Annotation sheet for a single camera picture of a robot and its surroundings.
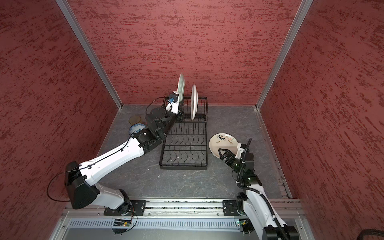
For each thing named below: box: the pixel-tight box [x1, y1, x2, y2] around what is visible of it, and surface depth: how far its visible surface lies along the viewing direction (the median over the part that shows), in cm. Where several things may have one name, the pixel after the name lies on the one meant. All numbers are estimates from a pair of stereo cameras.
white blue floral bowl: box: [128, 123, 146, 138], surface depth 99 cm
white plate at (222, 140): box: [208, 132, 239, 159], surface depth 102 cm
